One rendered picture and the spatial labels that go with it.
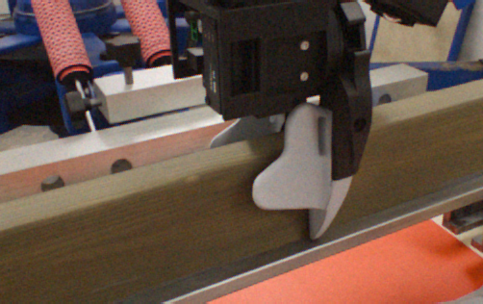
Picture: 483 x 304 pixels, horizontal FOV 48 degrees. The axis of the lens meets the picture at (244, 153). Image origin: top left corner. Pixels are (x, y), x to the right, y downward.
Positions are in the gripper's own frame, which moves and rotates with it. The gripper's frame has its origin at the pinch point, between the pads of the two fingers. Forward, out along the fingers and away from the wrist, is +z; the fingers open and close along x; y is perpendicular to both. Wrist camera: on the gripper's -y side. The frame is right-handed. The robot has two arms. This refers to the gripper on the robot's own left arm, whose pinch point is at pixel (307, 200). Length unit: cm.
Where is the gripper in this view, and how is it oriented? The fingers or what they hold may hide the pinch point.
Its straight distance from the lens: 35.6
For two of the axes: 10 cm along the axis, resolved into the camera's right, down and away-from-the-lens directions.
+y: -8.9, 2.3, -3.9
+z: 0.3, 8.9, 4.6
